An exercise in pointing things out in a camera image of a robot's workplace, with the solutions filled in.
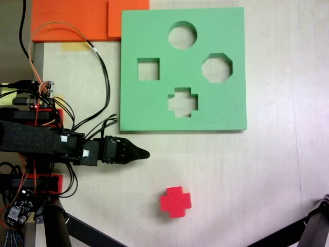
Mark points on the red cross columnar block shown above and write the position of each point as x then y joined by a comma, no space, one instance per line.
176,203

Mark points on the black tripod leg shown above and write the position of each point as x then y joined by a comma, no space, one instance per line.
56,226

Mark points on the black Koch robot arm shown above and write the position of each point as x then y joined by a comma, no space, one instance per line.
28,136

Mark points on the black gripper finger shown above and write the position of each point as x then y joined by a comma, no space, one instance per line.
133,158
136,149

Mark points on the small orange foam block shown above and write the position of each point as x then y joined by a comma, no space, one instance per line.
128,18

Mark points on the yellow tape strip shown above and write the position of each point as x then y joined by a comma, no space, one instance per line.
74,46

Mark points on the grey tripod leg with locks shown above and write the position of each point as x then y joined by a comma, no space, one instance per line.
316,226

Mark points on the small black circuit board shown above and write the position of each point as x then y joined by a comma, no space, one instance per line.
19,208

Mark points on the large orange foam block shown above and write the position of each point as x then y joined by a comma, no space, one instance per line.
69,18

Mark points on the red and black table clamp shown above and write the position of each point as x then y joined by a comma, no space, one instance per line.
57,117
56,182

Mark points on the green shape sorter board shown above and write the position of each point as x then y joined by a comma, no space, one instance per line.
180,67

